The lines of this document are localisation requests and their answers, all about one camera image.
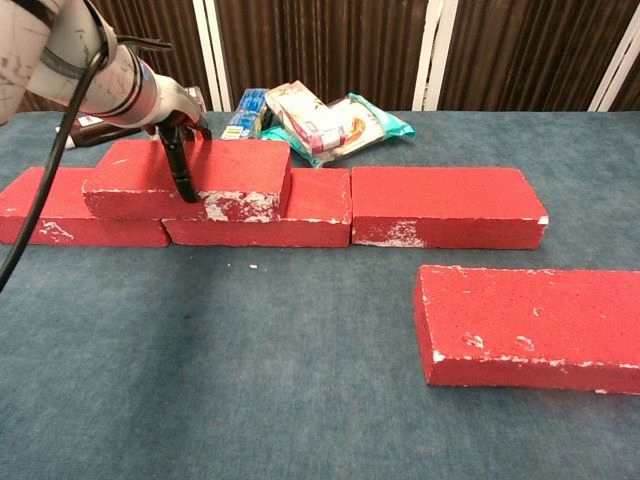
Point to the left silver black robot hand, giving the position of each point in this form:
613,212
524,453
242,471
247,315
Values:
175,105

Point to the red brick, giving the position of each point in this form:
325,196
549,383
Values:
260,232
240,165
525,320
440,200
100,232

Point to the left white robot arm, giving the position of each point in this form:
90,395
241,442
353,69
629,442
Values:
50,50

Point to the clear plastic box red contents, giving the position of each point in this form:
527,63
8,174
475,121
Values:
196,97

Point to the blue carton box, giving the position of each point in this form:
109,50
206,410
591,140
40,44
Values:
245,115

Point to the brown bottle white cap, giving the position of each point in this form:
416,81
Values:
100,134

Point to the white floral snack packet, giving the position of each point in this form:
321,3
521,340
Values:
300,117

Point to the white packet red swirl print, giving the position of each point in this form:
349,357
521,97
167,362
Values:
357,127

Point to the teal snack packet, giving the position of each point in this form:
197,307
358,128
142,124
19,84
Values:
395,125

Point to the blue felt table cover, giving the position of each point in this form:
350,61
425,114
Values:
275,350

